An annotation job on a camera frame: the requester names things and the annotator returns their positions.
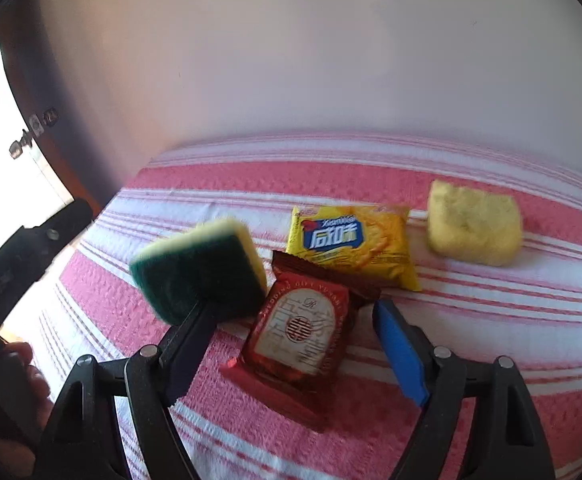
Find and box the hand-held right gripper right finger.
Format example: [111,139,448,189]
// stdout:
[372,299,556,480]

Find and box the person's left hand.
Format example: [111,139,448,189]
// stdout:
[1,342,52,441]

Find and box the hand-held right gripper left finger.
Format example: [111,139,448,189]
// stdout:
[34,302,218,480]

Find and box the dark wooden door frame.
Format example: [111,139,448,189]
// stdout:
[0,7,119,216]

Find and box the brass door knob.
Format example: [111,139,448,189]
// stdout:
[10,107,58,161]

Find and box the red snack packet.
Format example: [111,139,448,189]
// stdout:
[219,250,382,433]

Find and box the yellow green scouring sponge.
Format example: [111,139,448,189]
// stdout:
[130,218,268,326]

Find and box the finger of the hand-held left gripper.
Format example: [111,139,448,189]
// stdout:
[18,197,94,262]

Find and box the yellow cracker packet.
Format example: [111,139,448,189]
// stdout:
[286,205,422,292]

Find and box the red white striped tablecloth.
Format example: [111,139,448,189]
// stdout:
[0,132,582,480]

